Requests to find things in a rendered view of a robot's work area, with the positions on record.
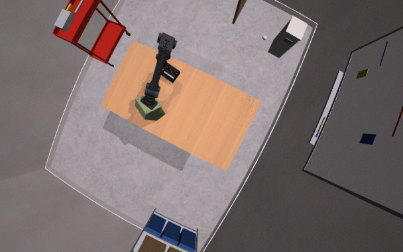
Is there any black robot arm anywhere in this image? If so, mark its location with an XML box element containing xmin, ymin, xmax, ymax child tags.
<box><xmin>141</xmin><ymin>33</ymin><xmax>177</xmax><ymax>109</ymax></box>

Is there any black control desk with knobs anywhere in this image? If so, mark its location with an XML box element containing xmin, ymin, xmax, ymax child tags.
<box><xmin>161</xmin><ymin>64</ymin><xmax>180</xmax><ymax>83</ymax></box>

